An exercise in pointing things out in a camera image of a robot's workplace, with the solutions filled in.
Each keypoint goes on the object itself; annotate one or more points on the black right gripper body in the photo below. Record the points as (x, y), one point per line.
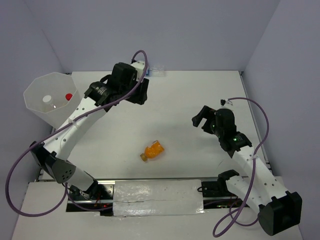
(216, 130)

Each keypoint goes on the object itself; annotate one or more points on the white foil cover sheet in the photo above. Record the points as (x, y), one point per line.
(157, 198)

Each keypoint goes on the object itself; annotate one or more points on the clear bottle blue label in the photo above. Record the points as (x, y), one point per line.
(155, 71)

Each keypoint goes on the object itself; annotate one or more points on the translucent white bin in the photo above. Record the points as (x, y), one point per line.
(52, 97)

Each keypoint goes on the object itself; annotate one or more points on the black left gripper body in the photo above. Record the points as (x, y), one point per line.
(139, 98)

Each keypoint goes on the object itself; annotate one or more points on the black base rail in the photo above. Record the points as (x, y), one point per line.
(101, 203)

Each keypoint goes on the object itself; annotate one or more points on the clear bottle red cap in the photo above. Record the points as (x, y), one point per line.
(68, 96)

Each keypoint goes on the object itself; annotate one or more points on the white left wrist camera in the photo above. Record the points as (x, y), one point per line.
(139, 66)

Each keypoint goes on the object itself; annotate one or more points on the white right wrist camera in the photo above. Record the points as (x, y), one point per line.
(224, 102)

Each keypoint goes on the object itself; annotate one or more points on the orange juice bottle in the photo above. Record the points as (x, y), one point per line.
(152, 151)

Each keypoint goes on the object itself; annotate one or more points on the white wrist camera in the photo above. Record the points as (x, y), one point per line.
(224, 102)
(139, 66)

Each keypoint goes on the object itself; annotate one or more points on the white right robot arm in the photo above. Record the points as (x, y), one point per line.
(276, 207)

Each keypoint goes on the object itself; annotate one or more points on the clear bottle white label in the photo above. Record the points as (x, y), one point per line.
(48, 101)

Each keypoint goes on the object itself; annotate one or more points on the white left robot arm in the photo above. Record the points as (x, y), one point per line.
(53, 153)

